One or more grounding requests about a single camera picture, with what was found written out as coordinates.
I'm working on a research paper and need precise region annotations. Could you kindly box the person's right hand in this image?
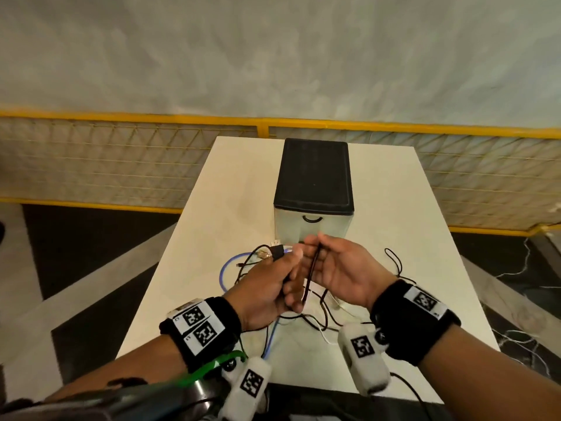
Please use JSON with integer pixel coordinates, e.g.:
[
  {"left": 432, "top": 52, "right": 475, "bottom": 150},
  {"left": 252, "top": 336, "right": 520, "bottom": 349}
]
[{"left": 302, "top": 232, "right": 398, "bottom": 311}]

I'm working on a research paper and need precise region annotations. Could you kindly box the black cable with USB plug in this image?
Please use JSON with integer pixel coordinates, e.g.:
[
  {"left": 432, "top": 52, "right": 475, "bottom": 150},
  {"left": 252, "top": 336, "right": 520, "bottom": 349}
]
[{"left": 234, "top": 244, "right": 291, "bottom": 286}]

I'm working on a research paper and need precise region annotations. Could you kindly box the person's right forearm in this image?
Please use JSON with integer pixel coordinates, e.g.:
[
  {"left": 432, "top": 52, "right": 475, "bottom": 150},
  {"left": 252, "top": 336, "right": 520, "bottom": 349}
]
[{"left": 418, "top": 324, "right": 561, "bottom": 421}]

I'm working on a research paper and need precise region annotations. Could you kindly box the grey metal bar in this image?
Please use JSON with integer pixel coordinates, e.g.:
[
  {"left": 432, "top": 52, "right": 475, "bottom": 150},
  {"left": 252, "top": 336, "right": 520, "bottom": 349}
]
[{"left": 0, "top": 376, "right": 228, "bottom": 421}]

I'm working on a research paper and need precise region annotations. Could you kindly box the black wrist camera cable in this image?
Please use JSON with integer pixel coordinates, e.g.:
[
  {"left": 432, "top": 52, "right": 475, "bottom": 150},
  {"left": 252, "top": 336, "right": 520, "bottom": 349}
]
[{"left": 389, "top": 372, "right": 435, "bottom": 421}]

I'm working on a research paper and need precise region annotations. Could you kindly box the person's left forearm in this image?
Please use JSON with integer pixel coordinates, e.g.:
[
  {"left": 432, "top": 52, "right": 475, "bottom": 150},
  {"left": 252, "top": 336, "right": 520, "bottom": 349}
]
[{"left": 44, "top": 335, "right": 191, "bottom": 404}]

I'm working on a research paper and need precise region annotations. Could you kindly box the thin black cable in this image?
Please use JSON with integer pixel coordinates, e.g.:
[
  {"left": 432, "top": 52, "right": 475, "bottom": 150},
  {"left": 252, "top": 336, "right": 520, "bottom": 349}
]
[{"left": 279, "top": 242, "right": 351, "bottom": 334}]

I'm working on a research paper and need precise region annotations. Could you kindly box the white floor cable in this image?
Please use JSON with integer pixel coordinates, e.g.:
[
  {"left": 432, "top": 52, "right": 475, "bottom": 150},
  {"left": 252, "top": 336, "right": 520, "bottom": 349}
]
[{"left": 490, "top": 236, "right": 561, "bottom": 378}]

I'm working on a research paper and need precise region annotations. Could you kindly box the green strap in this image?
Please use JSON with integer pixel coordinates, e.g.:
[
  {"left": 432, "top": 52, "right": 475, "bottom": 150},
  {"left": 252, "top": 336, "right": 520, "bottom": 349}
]
[{"left": 174, "top": 350, "right": 249, "bottom": 387}]

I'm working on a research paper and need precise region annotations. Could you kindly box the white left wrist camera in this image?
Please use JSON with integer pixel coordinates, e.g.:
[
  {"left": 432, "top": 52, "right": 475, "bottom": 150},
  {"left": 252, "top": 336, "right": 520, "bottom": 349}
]
[{"left": 218, "top": 356, "right": 272, "bottom": 421}]

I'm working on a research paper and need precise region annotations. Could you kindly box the black looped cord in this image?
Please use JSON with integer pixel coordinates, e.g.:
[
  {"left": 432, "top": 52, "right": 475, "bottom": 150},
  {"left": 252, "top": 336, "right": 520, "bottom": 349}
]
[{"left": 384, "top": 247, "right": 417, "bottom": 286}]

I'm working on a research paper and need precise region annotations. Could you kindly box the person's left hand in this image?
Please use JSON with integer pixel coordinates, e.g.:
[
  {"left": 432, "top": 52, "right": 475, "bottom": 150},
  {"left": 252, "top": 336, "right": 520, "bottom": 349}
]
[{"left": 224, "top": 244, "right": 306, "bottom": 332}]

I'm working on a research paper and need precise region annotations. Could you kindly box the yellow-framed mesh fence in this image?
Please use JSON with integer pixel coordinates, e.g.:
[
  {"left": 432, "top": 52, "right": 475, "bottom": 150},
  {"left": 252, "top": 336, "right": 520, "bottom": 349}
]
[{"left": 0, "top": 108, "right": 561, "bottom": 238}]

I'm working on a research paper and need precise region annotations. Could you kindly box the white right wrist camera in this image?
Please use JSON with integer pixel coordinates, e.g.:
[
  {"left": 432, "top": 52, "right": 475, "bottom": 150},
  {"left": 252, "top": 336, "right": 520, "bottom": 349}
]
[{"left": 337, "top": 322, "right": 392, "bottom": 396}]

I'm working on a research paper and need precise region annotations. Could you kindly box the black right wristband with marker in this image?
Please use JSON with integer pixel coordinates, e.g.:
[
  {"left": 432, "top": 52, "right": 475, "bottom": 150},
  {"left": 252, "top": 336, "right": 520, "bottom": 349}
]
[{"left": 370, "top": 279, "right": 462, "bottom": 367}]

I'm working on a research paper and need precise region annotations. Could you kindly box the blue cable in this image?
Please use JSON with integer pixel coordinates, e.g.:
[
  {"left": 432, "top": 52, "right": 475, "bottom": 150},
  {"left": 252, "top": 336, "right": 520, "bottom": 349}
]
[{"left": 219, "top": 253, "right": 281, "bottom": 361}]

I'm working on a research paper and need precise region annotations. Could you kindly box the black left wristband with markers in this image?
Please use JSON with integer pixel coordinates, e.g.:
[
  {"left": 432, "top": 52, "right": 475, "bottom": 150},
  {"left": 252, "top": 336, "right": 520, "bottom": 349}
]
[{"left": 159, "top": 296, "right": 243, "bottom": 374}]

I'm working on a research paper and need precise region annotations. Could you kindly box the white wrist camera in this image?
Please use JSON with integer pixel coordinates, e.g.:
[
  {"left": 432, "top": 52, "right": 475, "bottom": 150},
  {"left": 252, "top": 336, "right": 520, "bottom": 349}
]
[
  {"left": 218, "top": 356, "right": 272, "bottom": 421},
  {"left": 337, "top": 322, "right": 392, "bottom": 396}
]

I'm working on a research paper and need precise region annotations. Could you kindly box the black-topped white drawer box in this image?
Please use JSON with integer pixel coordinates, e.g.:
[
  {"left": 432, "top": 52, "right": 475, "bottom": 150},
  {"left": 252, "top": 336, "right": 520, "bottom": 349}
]
[{"left": 273, "top": 138, "right": 355, "bottom": 245}]

